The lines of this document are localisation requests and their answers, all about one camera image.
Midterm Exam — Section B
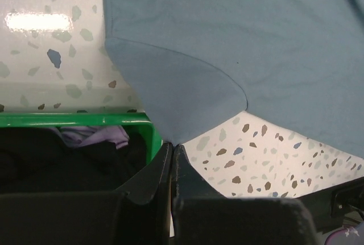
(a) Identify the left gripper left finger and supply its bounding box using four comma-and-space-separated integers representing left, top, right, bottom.
1, 143, 172, 244

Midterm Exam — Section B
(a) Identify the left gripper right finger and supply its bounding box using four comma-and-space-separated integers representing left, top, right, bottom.
172, 145, 318, 244

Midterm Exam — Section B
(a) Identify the blue t-shirt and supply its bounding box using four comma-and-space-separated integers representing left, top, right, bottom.
104, 0, 363, 157

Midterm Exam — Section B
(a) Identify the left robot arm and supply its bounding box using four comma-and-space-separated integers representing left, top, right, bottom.
1, 143, 363, 244

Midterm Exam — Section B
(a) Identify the green plastic basket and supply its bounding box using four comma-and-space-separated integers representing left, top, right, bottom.
1, 112, 162, 163

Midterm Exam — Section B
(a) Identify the lavender garment in basket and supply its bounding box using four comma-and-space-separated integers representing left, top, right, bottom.
58, 126, 130, 149

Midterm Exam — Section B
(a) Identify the black garment in basket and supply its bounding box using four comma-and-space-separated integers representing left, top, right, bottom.
1, 127, 147, 194

